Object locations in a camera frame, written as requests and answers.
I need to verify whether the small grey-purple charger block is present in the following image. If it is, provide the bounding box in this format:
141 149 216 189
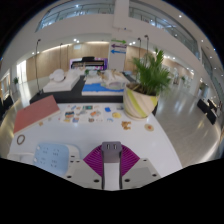
100 141 122 190

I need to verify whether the pink flat board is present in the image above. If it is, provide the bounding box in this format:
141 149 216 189
13 94 62 135

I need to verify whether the tall black floor stand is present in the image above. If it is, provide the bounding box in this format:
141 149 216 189
137 37 142 62
34 38 44 95
144 34 150 58

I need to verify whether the white sign pillar with arrows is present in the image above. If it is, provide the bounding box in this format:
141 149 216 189
108 38 128 72

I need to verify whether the architectural model on blue base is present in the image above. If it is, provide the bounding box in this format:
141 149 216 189
81 69 132 97

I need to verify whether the black display platform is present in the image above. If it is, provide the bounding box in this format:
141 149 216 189
29 74 159 116

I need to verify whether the potted plant in striped pot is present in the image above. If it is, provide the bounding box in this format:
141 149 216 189
123 48 173 121

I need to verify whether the white architectural model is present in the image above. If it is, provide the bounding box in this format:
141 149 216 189
42 68 82 94

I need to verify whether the thin wooden ring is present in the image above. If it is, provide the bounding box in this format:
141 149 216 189
16 134 26 146

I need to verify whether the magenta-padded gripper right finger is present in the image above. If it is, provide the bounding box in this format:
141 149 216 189
119 144 162 190

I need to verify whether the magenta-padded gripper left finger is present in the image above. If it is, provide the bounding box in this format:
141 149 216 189
64 144 104 190

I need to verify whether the light blue power strip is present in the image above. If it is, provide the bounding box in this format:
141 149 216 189
33 142 81 177

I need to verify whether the group of black chairs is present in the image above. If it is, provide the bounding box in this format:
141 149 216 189
0 93 16 118
196 98 219 126

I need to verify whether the white sheet with colourful stickers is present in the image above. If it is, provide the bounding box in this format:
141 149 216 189
59 103 126 125

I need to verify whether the orange irregular flat piece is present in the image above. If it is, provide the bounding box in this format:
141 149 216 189
121 120 132 130

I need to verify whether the black piano with purple screen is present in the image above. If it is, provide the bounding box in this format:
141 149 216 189
68 56 109 71

